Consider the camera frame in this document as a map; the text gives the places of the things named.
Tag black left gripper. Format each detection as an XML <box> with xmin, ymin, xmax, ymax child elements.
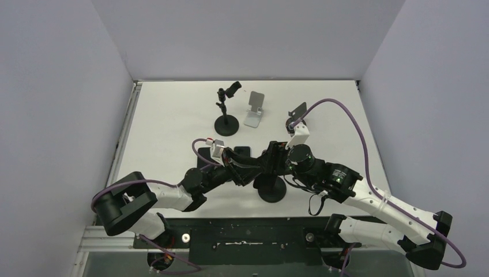
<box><xmin>200</xmin><ymin>148</ymin><xmax>264</xmax><ymax>194</ymax></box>

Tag clear-case phone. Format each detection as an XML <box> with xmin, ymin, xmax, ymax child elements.
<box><xmin>234</xmin><ymin>146</ymin><xmax>251</xmax><ymax>157</ymax></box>

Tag black phone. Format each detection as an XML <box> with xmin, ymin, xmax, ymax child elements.
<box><xmin>197</xmin><ymin>147</ymin><xmax>216</xmax><ymax>169</ymax></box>

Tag black pole phone stand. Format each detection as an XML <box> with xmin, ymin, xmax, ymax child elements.
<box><xmin>253</xmin><ymin>174</ymin><xmax>287</xmax><ymax>203</ymax></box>
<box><xmin>214</xmin><ymin>81</ymin><xmax>242</xmax><ymax>137</ymax></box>

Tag white folding phone stand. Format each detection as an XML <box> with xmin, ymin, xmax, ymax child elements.
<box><xmin>244</xmin><ymin>91</ymin><xmax>265</xmax><ymax>128</ymax></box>

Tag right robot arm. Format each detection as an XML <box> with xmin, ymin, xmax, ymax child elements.
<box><xmin>262</xmin><ymin>141</ymin><xmax>453</xmax><ymax>271</ymax></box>

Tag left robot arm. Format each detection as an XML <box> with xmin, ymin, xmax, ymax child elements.
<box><xmin>91</xmin><ymin>148</ymin><xmax>266</xmax><ymax>248</ymax></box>

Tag brown round base phone stand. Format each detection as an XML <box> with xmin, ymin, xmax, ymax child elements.
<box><xmin>285</xmin><ymin>102</ymin><xmax>307</xmax><ymax>137</ymax></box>

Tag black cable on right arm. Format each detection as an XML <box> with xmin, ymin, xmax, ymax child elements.
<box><xmin>290</xmin><ymin>177</ymin><xmax>329</xmax><ymax>217</ymax></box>

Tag black mounting base plate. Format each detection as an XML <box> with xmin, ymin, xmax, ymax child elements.
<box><xmin>154</xmin><ymin>216</ymin><xmax>348</xmax><ymax>266</ymax></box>

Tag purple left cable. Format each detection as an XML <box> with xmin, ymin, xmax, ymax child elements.
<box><xmin>89</xmin><ymin>138</ymin><xmax>223</xmax><ymax>274</ymax></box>

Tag purple cable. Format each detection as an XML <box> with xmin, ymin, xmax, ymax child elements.
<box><xmin>288</xmin><ymin>98</ymin><xmax>468</xmax><ymax>269</ymax></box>
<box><xmin>89</xmin><ymin>138</ymin><xmax>223</xmax><ymax>274</ymax></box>

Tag aluminium frame rail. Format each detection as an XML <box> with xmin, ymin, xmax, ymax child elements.
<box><xmin>69</xmin><ymin>81</ymin><xmax>143</xmax><ymax>276</ymax></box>

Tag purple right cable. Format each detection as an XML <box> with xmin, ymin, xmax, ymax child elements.
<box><xmin>288</xmin><ymin>98</ymin><xmax>468</xmax><ymax>269</ymax></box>

